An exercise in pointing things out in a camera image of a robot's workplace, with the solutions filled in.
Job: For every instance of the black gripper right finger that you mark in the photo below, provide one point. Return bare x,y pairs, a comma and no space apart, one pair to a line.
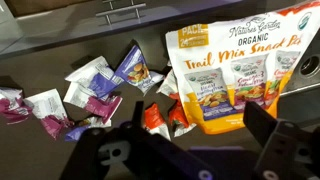
260,123

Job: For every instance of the white orange trail mix bag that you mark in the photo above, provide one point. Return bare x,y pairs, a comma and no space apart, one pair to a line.
233,50

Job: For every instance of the grey kitchen cabinet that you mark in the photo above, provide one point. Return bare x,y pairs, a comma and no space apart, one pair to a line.
66,31

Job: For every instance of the small blue snack packet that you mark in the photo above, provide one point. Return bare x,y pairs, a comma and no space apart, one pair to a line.
81,130

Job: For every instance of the orange white snack packet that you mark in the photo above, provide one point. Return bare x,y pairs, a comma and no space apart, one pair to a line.
178,117
154,120

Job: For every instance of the white and blue snack packet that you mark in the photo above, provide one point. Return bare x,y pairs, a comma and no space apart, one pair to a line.
96,78

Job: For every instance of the white magenta snack packet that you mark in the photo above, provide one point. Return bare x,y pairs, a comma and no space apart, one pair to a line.
98,105
48,110

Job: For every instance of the white red snack packet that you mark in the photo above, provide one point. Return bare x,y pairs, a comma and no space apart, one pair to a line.
168,85

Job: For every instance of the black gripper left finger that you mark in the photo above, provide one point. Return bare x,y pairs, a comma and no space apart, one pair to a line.
138,115

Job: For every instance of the blue snack packet nuts picture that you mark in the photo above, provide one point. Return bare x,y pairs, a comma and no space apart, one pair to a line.
135,70

